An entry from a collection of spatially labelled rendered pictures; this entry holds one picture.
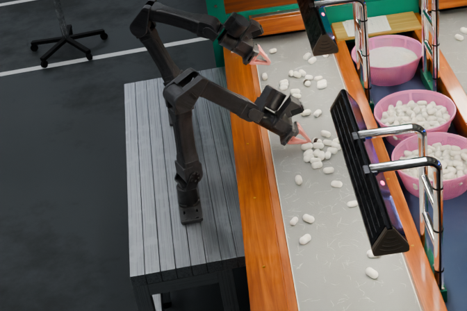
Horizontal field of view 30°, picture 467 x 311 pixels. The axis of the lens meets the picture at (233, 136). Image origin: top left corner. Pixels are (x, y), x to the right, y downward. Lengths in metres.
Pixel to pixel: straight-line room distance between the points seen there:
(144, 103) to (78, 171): 1.03
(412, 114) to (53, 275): 1.66
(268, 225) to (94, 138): 2.21
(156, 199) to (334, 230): 0.65
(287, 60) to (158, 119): 0.55
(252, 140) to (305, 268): 0.64
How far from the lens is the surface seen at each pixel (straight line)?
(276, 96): 2.74
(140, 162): 3.04
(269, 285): 2.30
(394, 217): 1.96
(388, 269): 2.35
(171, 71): 3.18
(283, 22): 3.47
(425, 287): 2.27
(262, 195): 2.61
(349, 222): 2.51
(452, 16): 3.63
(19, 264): 3.87
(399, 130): 2.20
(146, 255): 2.62
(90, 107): 4.86
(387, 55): 3.38
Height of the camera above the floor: 2.30
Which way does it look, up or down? 32 degrees down
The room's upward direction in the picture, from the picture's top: 9 degrees counter-clockwise
